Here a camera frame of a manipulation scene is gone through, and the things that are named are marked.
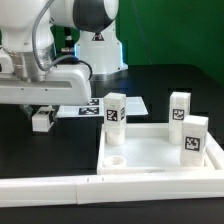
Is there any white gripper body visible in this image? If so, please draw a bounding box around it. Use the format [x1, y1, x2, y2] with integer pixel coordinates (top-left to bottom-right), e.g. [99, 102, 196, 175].
[0, 64, 91, 106]

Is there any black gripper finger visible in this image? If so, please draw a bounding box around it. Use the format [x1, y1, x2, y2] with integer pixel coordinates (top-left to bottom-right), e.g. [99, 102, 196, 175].
[20, 105, 33, 117]

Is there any white square tabletop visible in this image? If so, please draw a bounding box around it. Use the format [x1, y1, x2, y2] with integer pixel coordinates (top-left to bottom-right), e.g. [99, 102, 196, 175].
[97, 123, 224, 175]

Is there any white sheet with tags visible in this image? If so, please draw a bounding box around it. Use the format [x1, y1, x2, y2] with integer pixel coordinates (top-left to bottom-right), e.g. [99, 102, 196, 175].
[56, 97, 148, 118]

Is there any white L-shaped obstacle fence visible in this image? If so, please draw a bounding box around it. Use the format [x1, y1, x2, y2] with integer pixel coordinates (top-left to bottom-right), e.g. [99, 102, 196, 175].
[0, 139, 224, 208]

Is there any grey cable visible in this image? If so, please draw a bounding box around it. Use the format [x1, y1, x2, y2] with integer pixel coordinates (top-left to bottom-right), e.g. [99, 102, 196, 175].
[31, 0, 81, 73]

